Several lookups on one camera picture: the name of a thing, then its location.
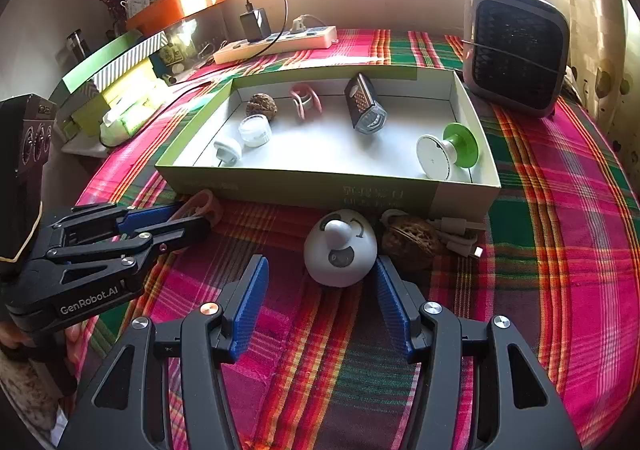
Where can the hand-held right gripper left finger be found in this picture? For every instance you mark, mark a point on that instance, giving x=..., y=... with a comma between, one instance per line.
x=250, y=310

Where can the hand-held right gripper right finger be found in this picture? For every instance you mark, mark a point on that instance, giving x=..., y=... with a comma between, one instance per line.
x=395, y=310

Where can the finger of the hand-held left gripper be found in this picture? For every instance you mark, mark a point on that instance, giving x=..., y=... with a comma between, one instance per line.
x=185, y=232
x=150, y=217

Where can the pink plastic clip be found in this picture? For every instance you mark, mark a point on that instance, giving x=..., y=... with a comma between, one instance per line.
x=305, y=100
x=202, y=205

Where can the brown walnut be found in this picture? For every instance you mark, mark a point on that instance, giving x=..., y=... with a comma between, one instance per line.
x=412, y=240
x=261, y=106

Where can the white round gadget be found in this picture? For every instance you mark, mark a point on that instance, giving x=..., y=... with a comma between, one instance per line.
x=340, y=250

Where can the small white ball gadget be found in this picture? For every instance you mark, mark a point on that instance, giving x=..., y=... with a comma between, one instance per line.
x=228, y=150

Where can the clear round plastic jar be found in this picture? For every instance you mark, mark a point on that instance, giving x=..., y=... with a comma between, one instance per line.
x=255, y=130

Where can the green and white cardboard box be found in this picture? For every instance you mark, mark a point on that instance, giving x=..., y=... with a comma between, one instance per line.
x=320, y=155

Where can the black and silver lamp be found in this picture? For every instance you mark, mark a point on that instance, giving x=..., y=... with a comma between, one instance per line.
x=365, y=105

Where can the person's left hand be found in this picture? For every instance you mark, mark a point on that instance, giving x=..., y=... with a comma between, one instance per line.
x=10, y=337

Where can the green tissue pack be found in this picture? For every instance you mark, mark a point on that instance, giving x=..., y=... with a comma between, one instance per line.
x=130, y=118

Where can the yellow-green box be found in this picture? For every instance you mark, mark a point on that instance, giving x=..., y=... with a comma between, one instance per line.
x=120, y=90

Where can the green white spool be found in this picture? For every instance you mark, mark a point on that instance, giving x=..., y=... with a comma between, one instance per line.
x=445, y=155

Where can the plaid cloth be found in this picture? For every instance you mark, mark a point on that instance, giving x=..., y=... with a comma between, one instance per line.
x=550, y=230

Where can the clear plastic container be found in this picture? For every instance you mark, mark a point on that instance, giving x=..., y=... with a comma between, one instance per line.
x=192, y=38

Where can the glass jar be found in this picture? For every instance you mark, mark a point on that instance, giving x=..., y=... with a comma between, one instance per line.
x=77, y=44

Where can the white power strip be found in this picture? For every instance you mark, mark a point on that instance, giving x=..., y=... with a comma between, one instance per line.
x=280, y=43

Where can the orange tray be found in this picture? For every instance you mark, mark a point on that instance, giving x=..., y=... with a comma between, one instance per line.
x=175, y=5

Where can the black charger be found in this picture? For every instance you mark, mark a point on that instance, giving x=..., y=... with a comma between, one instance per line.
x=255, y=24

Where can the white plug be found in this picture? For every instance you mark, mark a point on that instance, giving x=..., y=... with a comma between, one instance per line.
x=300, y=23

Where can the grey portable heater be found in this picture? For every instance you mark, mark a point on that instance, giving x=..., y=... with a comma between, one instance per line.
x=517, y=50

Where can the heart print curtain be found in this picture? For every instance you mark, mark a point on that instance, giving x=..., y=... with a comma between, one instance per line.
x=600, y=30

